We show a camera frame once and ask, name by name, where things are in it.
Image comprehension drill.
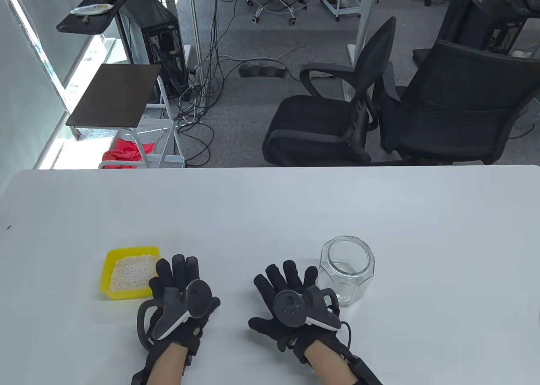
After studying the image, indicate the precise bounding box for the red cloth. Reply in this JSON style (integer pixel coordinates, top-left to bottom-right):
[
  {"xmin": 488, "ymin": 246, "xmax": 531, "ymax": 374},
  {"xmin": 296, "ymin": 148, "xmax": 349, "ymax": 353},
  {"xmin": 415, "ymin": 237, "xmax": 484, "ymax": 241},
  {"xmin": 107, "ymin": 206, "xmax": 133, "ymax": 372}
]
[{"xmin": 103, "ymin": 137, "xmax": 156, "ymax": 169}]

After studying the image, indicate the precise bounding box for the person's left forearm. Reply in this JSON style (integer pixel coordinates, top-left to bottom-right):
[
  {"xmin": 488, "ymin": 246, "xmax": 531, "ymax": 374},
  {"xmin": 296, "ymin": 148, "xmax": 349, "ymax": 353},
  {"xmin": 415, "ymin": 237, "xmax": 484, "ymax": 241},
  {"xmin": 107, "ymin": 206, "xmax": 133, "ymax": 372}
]
[{"xmin": 131, "ymin": 344, "xmax": 199, "ymax": 385}]

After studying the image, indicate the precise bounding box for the black mesh office chair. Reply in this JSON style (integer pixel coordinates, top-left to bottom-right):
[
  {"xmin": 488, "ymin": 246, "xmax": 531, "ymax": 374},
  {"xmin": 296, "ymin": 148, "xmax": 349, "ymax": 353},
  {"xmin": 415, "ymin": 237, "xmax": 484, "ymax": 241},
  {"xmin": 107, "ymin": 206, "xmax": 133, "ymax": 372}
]
[{"xmin": 373, "ymin": 39, "xmax": 540, "ymax": 166}]

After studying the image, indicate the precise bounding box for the bundle of black cables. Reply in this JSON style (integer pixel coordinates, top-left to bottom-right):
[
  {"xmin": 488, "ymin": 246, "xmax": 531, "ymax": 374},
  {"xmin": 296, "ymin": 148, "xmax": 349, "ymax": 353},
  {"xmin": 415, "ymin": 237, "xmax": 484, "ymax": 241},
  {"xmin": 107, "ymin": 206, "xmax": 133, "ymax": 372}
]
[{"xmin": 171, "ymin": 0, "xmax": 237, "ymax": 167}]

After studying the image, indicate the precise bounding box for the dark grey left controller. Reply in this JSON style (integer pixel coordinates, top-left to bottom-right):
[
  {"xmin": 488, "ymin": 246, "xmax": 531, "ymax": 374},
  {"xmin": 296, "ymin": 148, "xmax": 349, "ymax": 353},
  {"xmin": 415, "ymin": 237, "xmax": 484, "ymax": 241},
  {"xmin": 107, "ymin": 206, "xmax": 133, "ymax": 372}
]
[{"xmin": 136, "ymin": 280, "xmax": 213, "ymax": 352}]

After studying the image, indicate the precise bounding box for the dark brown side table top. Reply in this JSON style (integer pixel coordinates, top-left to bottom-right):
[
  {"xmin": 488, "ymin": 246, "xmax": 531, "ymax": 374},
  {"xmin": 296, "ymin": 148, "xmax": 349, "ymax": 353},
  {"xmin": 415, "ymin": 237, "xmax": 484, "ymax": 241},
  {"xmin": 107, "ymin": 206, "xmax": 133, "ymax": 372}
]
[{"xmin": 65, "ymin": 63, "xmax": 163, "ymax": 129}]

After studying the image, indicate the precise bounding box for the person's right hand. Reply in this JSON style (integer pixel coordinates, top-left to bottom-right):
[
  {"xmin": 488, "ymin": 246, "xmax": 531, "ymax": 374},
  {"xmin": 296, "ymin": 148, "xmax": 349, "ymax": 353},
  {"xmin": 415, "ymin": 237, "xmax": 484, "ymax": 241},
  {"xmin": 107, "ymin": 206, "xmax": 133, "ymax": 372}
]
[{"xmin": 248, "ymin": 260, "xmax": 341, "ymax": 353}]

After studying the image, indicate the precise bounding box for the black equipment rack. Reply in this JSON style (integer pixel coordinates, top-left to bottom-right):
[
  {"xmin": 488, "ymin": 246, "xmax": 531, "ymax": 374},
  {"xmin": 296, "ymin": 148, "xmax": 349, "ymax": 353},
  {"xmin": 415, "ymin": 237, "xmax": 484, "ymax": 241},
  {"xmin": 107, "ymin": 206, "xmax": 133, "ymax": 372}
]
[{"xmin": 413, "ymin": 0, "xmax": 540, "ymax": 65}]

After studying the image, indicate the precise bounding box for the black sensor box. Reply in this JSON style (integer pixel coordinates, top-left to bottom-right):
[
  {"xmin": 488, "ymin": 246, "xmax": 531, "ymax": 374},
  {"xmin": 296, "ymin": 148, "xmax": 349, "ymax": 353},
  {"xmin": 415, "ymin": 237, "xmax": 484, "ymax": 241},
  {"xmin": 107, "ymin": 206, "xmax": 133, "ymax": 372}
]
[{"xmin": 352, "ymin": 357, "xmax": 382, "ymax": 385}]

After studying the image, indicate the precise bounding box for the white rolling cart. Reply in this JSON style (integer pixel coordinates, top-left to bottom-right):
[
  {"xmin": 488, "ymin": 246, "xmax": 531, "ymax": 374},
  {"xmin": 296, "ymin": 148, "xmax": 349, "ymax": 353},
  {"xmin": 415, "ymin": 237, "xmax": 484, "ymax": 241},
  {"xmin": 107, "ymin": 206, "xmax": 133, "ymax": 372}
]
[{"xmin": 317, "ymin": 0, "xmax": 363, "ymax": 22}]

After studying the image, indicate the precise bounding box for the white wire cart frame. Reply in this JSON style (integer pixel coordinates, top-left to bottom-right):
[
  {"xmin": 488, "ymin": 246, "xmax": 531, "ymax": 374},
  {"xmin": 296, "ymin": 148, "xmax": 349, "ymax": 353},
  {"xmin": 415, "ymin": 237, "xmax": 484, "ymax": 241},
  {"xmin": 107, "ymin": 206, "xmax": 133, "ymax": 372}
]
[{"xmin": 98, "ymin": 75, "xmax": 186, "ymax": 169}]

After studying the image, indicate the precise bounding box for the black stand tray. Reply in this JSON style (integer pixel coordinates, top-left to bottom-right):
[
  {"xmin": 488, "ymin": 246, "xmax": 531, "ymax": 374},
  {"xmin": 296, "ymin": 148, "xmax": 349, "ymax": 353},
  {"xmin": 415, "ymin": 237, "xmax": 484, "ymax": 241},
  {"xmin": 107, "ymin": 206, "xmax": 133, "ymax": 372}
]
[{"xmin": 56, "ymin": 0, "xmax": 148, "ymax": 35}]

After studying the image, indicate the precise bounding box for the chrome swivel chair base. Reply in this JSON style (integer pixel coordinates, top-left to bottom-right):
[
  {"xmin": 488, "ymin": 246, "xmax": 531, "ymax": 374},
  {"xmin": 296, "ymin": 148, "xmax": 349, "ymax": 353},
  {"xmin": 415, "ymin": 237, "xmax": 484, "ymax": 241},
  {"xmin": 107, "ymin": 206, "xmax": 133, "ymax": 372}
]
[{"xmin": 246, "ymin": 0, "xmax": 308, "ymax": 26}]

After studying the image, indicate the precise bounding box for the clear glass jar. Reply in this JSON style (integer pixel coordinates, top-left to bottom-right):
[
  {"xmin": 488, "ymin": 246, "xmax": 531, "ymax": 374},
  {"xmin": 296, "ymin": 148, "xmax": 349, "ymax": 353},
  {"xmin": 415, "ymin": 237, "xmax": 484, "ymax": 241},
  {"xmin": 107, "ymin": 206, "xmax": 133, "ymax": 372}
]
[{"xmin": 316, "ymin": 235, "xmax": 375, "ymax": 307}]

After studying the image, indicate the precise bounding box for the dark grey right controller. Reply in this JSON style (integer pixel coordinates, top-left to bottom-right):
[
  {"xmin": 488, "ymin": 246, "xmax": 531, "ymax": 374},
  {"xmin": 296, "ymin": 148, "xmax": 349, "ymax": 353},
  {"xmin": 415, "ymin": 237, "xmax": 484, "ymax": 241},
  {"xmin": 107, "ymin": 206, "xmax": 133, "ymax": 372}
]
[{"xmin": 273, "ymin": 286, "xmax": 341, "ymax": 331}]

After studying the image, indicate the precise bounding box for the white desk frame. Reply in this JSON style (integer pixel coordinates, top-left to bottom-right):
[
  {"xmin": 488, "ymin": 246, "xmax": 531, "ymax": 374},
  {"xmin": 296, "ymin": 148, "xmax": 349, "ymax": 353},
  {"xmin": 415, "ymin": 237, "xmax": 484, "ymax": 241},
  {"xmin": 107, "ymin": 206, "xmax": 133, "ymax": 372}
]
[{"xmin": 155, "ymin": 0, "xmax": 416, "ymax": 109}]

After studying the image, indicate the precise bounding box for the person's left hand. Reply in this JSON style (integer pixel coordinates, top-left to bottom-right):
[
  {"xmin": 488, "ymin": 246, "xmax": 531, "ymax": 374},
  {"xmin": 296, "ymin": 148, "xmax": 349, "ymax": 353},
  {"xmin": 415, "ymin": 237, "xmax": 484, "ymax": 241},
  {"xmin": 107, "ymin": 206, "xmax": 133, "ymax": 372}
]
[{"xmin": 146, "ymin": 254, "xmax": 221, "ymax": 356}]

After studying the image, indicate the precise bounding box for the black computer tower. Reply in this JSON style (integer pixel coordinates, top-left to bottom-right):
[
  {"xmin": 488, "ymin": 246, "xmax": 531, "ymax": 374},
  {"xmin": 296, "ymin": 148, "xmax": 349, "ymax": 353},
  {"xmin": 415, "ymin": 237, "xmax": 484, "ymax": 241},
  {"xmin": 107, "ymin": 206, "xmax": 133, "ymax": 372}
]
[{"xmin": 115, "ymin": 0, "xmax": 188, "ymax": 101}]

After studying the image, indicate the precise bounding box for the yellow plastic food container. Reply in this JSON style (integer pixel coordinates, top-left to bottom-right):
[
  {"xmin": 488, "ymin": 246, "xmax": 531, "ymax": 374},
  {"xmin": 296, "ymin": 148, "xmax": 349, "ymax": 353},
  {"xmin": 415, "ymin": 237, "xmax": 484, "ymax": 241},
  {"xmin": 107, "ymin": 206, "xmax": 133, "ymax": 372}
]
[{"xmin": 100, "ymin": 245, "xmax": 162, "ymax": 300}]

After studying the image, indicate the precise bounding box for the dark grey controller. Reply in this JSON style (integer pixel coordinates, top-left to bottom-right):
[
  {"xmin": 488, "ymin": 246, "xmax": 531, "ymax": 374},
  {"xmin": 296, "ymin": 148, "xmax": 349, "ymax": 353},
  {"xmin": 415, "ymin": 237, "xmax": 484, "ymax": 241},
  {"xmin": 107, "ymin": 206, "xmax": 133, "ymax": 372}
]
[
  {"xmin": 273, "ymin": 286, "xmax": 341, "ymax": 331},
  {"xmin": 136, "ymin": 280, "xmax": 213, "ymax": 352}
]

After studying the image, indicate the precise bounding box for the black power strip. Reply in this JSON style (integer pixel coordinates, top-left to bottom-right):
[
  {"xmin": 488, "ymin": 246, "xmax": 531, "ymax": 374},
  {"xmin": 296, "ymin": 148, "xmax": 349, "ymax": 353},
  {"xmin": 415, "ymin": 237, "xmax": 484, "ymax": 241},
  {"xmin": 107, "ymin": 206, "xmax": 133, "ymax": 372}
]
[{"xmin": 239, "ymin": 63, "xmax": 288, "ymax": 79}]

